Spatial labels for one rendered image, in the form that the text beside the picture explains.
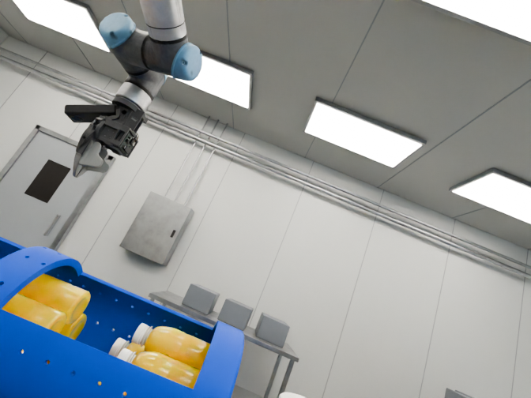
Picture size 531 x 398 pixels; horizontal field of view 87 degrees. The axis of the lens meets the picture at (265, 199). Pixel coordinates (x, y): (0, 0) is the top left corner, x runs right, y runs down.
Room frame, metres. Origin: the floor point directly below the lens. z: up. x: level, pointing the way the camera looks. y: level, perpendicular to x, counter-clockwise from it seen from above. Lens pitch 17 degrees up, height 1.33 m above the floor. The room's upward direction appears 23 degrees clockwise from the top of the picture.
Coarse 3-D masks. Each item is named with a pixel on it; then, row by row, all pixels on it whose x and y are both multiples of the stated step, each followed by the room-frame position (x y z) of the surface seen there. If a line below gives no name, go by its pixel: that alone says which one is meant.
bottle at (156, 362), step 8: (144, 352) 0.61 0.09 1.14; (152, 352) 0.61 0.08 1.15; (128, 360) 0.60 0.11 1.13; (136, 360) 0.60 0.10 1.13; (144, 360) 0.59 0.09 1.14; (152, 360) 0.59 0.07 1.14; (160, 360) 0.60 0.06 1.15; (168, 360) 0.61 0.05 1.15; (176, 360) 0.62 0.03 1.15; (144, 368) 0.59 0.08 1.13; (152, 368) 0.59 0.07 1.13; (160, 368) 0.59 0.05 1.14; (168, 368) 0.59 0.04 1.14; (176, 368) 0.60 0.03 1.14; (184, 368) 0.60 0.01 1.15; (192, 368) 0.61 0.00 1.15; (168, 376) 0.59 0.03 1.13; (176, 376) 0.59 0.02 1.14; (184, 376) 0.59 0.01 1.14; (192, 376) 0.60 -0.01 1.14; (184, 384) 0.59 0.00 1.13; (192, 384) 0.59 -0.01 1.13
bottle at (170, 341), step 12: (144, 336) 0.65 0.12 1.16; (156, 336) 0.65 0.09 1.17; (168, 336) 0.65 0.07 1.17; (180, 336) 0.66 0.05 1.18; (192, 336) 0.67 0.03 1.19; (156, 348) 0.64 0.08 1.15; (168, 348) 0.64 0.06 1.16; (180, 348) 0.65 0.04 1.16; (192, 348) 0.65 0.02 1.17; (204, 348) 0.66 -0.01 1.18; (180, 360) 0.64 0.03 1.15; (192, 360) 0.64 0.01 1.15
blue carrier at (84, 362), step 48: (0, 240) 0.73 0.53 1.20; (0, 288) 0.54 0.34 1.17; (96, 288) 0.76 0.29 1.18; (0, 336) 0.52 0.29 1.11; (48, 336) 0.53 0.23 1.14; (96, 336) 0.79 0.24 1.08; (240, 336) 0.63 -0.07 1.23; (0, 384) 0.52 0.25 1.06; (48, 384) 0.52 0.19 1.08; (96, 384) 0.52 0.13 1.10; (144, 384) 0.53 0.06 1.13
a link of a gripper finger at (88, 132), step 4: (92, 124) 0.61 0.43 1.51; (88, 128) 0.61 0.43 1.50; (92, 128) 0.61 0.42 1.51; (84, 132) 0.61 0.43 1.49; (88, 132) 0.61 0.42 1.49; (92, 132) 0.61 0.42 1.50; (84, 136) 0.61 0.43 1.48; (88, 136) 0.61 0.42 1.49; (92, 136) 0.62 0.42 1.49; (80, 140) 0.61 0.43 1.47; (84, 140) 0.61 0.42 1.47; (88, 140) 0.62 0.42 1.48; (92, 140) 0.63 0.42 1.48; (80, 144) 0.62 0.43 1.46; (84, 144) 0.62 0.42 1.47; (76, 148) 0.62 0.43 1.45; (80, 148) 0.62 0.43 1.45; (84, 148) 0.62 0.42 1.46; (80, 152) 0.62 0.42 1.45
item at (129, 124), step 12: (120, 108) 0.64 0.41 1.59; (132, 108) 0.63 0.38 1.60; (96, 120) 0.62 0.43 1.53; (108, 120) 0.62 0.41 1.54; (120, 120) 0.64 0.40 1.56; (132, 120) 0.64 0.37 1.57; (144, 120) 0.66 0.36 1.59; (96, 132) 0.62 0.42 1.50; (108, 132) 0.63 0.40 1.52; (120, 132) 0.64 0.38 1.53; (132, 132) 0.64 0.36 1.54; (108, 144) 0.63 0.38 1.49; (120, 144) 0.62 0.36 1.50; (132, 144) 0.67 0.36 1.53
